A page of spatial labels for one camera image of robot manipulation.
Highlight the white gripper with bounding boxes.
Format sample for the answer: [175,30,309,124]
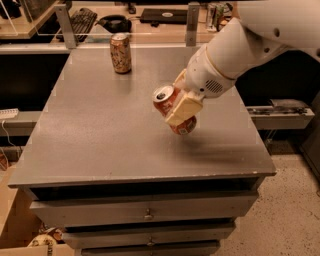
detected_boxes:
[165,45,235,126]

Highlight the red coke can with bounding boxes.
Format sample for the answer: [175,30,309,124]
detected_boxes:
[152,84,197,135]

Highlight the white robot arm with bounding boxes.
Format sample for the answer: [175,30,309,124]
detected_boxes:
[165,0,320,126]

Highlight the tan patterned soda can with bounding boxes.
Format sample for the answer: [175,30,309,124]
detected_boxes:
[110,33,131,74]

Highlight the black laptop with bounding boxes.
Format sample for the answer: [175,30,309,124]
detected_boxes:
[140,8,188,25]

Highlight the bottles on desk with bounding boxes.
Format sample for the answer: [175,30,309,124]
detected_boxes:
[206,2,233,32]

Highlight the black headset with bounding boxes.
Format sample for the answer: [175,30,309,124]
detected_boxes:
[97,15,132,33]

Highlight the grey drawer cabinet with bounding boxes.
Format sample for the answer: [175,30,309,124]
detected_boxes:
[7,45,278,256]

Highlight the black keyboard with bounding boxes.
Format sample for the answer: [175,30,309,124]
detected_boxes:
[61,8,97,42]

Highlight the top grey drawer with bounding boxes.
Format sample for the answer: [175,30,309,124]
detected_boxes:
[31,191,258,227]

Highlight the grey drawer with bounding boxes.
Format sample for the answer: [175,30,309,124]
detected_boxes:
[63,220,235,249]
[81,240,220,256]
[31,191,258,227]

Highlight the bottom grey drawer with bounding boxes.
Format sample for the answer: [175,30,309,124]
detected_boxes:
[81,240,220,256]

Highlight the white power strip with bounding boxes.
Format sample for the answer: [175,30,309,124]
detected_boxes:
[0,108,19,120]

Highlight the middle grey drawer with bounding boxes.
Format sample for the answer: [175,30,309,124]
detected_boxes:
[63,220,235,249]

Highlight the right metal bracket post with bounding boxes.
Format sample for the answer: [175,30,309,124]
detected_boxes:
[186,2,200,47]

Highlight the metal bracket post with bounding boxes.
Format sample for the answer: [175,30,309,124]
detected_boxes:
[54,4,78,49]
[186,2,200,47]

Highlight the left metal bracket post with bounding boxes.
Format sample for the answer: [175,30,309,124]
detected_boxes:
[54,4,78,49]

